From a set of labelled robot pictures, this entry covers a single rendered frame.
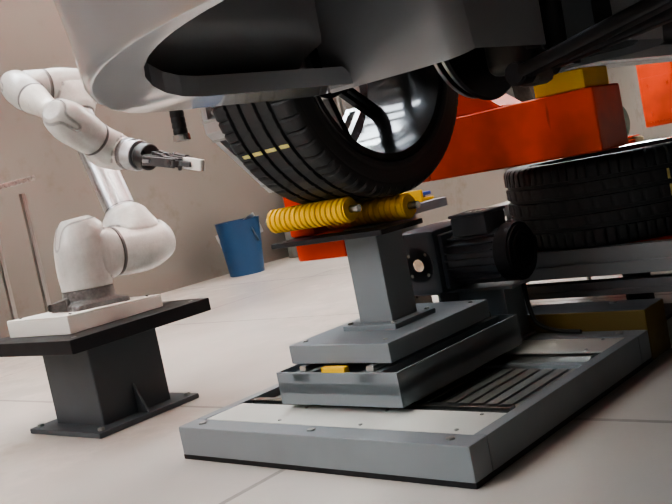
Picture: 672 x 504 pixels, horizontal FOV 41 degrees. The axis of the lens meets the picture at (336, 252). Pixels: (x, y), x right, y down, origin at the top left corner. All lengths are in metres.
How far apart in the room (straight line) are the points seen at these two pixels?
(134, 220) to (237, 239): 3.66
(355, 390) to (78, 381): 1.05
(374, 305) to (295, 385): 0.26
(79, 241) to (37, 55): 3.64
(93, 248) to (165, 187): 3.93
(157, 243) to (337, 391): 1.07
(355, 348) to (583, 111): 0.83
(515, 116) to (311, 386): 0.88
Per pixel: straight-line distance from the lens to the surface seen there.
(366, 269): 2.09
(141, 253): 2.84
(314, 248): 2.18
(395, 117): 2.27
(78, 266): 2.75
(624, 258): 2.43
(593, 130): 2.30
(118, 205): 2.92
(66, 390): 2.83
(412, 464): 1.73
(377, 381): 1.92
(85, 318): 2.66
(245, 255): 6.52
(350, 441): 1.81
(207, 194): 6.92
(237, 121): 1.92
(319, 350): 2.04
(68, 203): 6.19
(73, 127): 2.51
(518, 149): 2.40
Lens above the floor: 0.59
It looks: 5 degrees down
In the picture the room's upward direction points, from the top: 11 degrees counter-clockwise
